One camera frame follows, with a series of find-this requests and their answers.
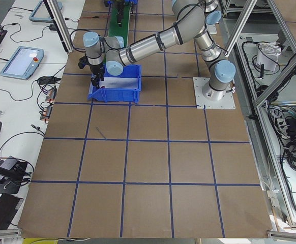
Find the black power adapter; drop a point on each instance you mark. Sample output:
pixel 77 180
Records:
pixel 52 27

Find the blue right plastic bin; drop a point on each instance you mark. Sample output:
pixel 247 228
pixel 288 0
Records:
pixel 125 2

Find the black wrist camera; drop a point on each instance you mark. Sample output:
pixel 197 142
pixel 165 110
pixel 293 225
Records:
pixel 82 62

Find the blue left plastic bin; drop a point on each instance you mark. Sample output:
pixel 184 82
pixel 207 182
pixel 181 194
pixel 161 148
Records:
pixel 118 94

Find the green conveyor belt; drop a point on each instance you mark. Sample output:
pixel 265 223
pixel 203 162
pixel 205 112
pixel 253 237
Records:
pixel 115 29

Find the far teach pendant tablet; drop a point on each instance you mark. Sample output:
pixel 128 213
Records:
pixel 40 14

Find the near teach pendant tablet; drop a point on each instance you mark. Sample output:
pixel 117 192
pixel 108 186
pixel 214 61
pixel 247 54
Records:
pixel 23 63

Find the white foam pad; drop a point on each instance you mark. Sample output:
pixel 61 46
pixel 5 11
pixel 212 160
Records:
pixel 117 82

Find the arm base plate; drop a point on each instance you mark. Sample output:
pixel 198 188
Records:
pixel 207 98
pixel 211 29

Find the blue plastic bin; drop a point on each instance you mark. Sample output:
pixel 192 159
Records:
pixel 125 2
pixel 118 94

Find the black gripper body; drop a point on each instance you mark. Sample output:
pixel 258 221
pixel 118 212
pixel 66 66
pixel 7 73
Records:
pixel 119 10
pixel 96 69

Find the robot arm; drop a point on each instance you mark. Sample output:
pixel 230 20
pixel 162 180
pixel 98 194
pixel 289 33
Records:
pixel 108 54
pixel 210 7

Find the teach pendant tablet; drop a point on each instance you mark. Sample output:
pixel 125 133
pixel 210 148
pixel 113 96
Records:
pixel 23 63
pixel 40 14

